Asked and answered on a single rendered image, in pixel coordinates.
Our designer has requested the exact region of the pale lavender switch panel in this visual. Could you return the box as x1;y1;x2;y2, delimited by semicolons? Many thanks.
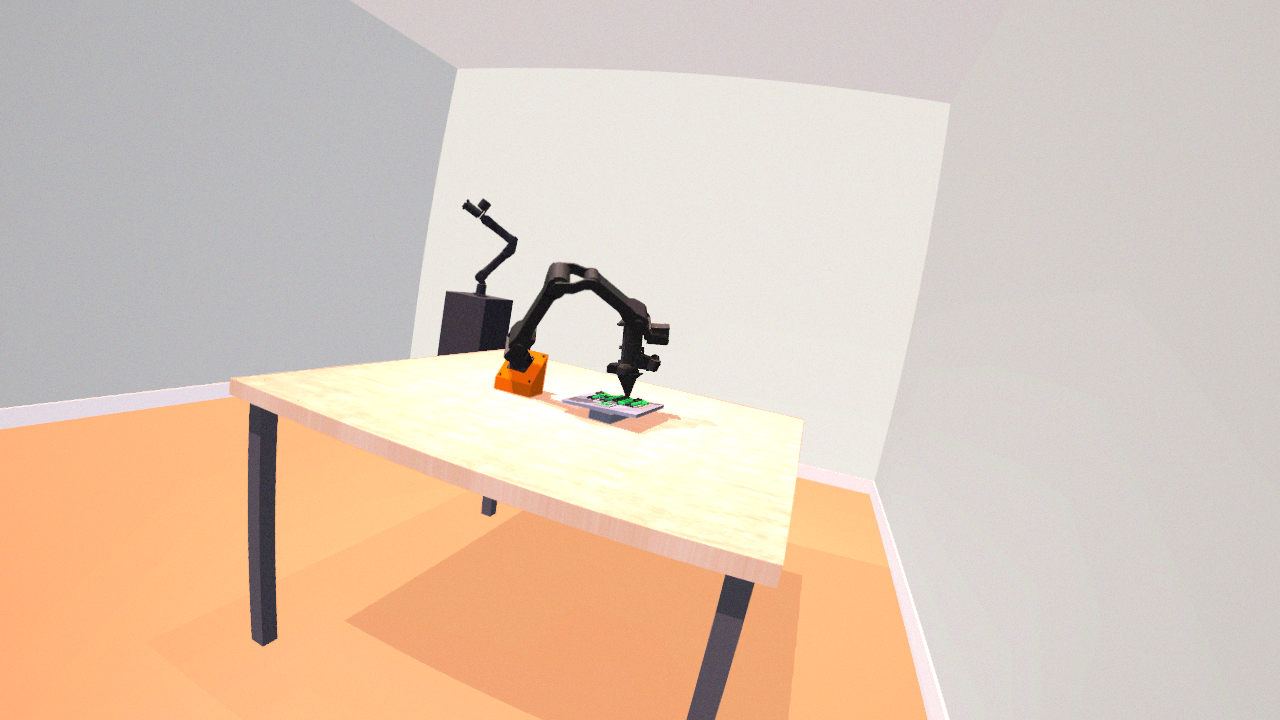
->
562;391;664;425

